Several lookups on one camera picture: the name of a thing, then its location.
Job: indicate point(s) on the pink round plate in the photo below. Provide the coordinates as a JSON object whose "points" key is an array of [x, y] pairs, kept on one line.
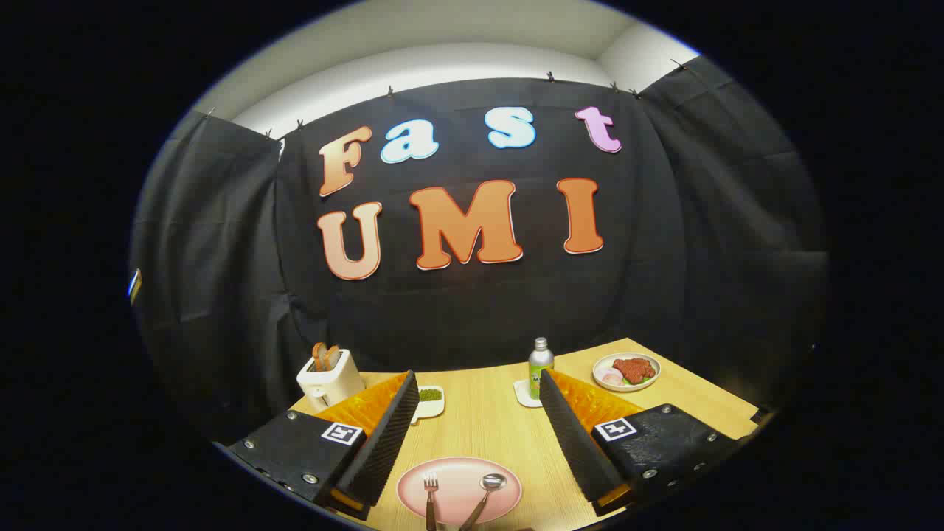
{"points": [[457, 483]]}

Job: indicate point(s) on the black backdrop cloth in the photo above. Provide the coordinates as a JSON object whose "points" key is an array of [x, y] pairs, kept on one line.
{"points": [[479, 310]]}

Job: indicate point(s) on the white divided condiment dish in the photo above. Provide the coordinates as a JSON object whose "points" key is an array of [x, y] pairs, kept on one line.
{"points": [[431, 405]]}

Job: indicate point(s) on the cream toaster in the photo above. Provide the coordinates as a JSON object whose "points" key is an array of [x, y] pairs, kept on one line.
{"points": [[332, 383]]}

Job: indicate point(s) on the toast slice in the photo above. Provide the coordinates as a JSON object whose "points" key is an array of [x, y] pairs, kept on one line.
{"points": [[333, 356], [318, 356]]}

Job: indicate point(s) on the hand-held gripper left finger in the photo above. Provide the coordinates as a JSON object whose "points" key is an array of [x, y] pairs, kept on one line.
{"points": [[383, 442]]}

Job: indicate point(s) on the pink ham slices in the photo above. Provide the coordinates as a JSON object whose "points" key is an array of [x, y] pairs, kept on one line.
{"points": [[611, 377]]}

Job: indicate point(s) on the white square coaster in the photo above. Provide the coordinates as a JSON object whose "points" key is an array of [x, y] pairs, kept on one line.
{"points": [[525, 397]]}

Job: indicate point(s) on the red fried meat piece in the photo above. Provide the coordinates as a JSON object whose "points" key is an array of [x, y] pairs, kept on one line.
{"points": [[633, 369]]}

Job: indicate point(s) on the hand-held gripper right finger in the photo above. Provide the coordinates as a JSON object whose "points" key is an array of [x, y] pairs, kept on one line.
{"points": [[571, 435]]}

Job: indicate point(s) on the green soda bottle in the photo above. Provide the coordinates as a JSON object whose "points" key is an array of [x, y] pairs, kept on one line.
{"points": [[540, 365]]}

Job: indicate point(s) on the white oval food plate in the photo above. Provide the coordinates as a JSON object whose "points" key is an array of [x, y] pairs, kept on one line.
{"points": [[649, 380]]}

